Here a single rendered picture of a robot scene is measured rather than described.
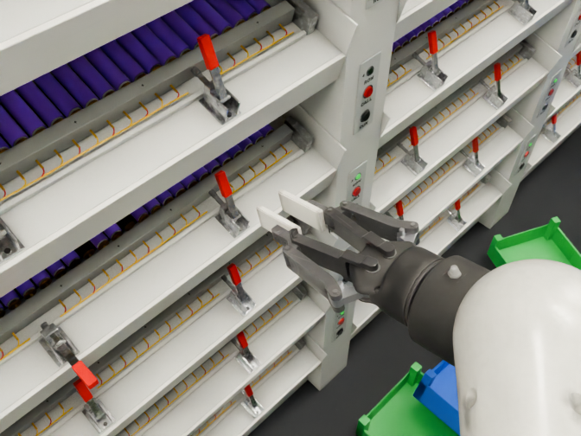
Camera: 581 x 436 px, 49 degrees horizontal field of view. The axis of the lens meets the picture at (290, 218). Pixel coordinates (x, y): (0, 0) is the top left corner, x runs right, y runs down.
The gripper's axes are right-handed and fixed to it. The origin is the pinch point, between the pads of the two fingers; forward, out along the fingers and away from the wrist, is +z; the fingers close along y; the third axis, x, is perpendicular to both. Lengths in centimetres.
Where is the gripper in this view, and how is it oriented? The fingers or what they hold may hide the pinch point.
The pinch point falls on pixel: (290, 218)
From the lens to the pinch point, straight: 74.1
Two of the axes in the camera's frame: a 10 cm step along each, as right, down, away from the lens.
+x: -1.9, -7.6, -6.3
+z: -6.7, -3.7, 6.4
